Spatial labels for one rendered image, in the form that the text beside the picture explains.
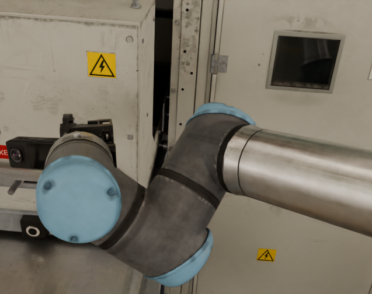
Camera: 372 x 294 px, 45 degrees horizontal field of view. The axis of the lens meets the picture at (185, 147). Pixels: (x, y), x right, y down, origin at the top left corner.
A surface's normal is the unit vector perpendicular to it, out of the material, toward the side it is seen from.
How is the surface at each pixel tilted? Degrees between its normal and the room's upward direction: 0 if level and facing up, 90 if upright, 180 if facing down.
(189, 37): 90
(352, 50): 90
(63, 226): 72
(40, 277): 0
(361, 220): 101
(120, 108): 90
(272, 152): 42
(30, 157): 80
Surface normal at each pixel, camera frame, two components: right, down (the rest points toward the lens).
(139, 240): 0.22, 0.24
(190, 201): 0.26, -0.16
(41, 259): 0.06, -0.86
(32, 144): -0.36, 0.30
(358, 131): -0.07, 0.50
